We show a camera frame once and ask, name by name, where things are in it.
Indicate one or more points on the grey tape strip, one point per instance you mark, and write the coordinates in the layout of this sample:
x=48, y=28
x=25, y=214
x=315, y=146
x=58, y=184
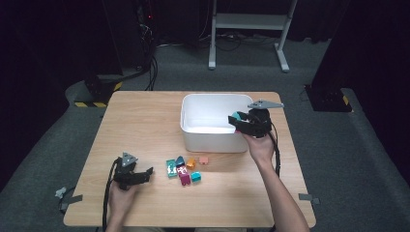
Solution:
x=71, y=200
x=308, y=197

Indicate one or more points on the white plastic bin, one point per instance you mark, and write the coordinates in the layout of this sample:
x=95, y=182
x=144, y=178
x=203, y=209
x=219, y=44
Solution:
x=206, y=112

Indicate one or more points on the cyan toy block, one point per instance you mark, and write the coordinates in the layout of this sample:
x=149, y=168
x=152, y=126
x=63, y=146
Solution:
x=196, y=176

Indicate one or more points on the dark blue toy block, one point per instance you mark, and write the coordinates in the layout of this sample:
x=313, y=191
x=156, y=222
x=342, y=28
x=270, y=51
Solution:
x=180, y=160

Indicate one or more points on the black stand base yellow stripes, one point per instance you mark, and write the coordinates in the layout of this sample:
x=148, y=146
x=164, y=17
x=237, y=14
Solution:
x=100, y=92

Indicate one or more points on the white metal stand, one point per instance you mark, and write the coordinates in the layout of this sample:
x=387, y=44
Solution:
x=251, y=21

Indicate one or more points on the person's right hand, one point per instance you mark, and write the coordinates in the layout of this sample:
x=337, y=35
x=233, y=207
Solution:
x=261, y=148

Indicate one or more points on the orange toy block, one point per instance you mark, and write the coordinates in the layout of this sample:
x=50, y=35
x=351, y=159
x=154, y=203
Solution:
x=190, y=163

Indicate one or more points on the salmon pink toy block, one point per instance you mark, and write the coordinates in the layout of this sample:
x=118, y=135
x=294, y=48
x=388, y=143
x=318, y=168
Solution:
x=203, y=159

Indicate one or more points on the green printed toy block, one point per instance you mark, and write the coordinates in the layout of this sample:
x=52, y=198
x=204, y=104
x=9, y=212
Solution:
x=171, y=168

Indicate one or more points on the black equipment rack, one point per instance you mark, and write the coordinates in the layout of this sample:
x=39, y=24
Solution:
x=145, y=32

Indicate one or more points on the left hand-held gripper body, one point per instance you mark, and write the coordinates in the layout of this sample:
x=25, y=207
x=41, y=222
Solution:
x=123, y=176

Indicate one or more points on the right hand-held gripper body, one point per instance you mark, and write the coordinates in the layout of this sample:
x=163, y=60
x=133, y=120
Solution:
x=259, y=124

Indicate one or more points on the person's left hand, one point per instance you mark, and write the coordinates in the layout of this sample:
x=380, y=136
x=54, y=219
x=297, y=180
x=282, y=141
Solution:
x=121, y=199

